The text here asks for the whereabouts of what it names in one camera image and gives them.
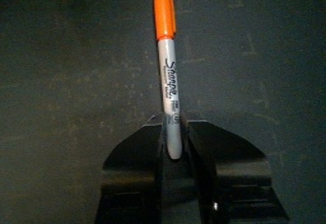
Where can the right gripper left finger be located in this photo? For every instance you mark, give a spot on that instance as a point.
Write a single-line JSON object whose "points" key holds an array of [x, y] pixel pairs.
{"points": [[132, 177]]}

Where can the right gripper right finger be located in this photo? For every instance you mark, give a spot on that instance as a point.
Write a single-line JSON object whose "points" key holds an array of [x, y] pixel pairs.
{"points": [[242, 177]]}

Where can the grey marker pen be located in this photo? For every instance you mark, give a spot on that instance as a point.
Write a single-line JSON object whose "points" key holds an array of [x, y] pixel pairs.
{"points": [[169, 75]]}

